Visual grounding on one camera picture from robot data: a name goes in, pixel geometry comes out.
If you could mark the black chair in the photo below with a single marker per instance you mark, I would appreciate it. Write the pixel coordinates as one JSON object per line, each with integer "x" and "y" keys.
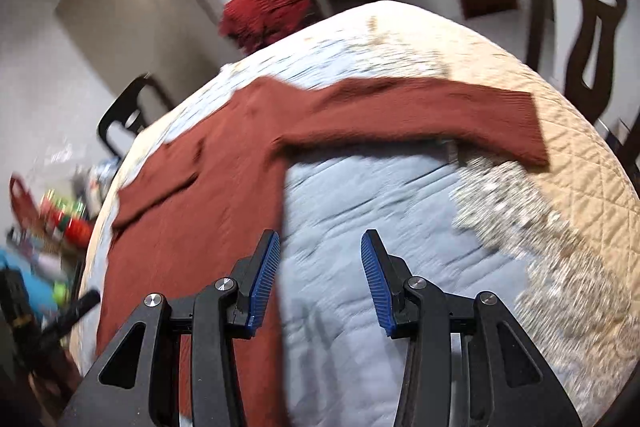
{"x": 131, "y": 109}

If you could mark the red knitted cloth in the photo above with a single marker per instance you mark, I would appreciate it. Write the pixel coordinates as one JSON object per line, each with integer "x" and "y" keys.
{"x": 267, "y": 4}

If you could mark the pile of colourful packets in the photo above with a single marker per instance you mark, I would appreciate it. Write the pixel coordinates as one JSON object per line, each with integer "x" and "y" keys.
{"x": 70, "y": 217}

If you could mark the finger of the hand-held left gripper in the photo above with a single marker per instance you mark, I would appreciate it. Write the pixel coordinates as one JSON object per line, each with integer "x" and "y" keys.
{"x": 72, "y": 314}

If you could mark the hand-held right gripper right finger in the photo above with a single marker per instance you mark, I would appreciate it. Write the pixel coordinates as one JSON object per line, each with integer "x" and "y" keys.
{"x": 376, "y": 282}

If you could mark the rust brown knitted sweater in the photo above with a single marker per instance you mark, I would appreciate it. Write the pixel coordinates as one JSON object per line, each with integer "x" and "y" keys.
{"x": 215, "y": 177}

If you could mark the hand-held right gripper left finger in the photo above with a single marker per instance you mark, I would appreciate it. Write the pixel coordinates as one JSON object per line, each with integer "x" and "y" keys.
{"x": 263, "y": 282}

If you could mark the red bag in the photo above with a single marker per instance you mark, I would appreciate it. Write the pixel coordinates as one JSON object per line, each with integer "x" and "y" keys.
{"x": 22, "y": 202}

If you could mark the dark wooden chair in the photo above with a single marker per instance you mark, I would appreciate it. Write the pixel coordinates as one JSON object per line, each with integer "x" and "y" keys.
{"x": 590, "y": 32}

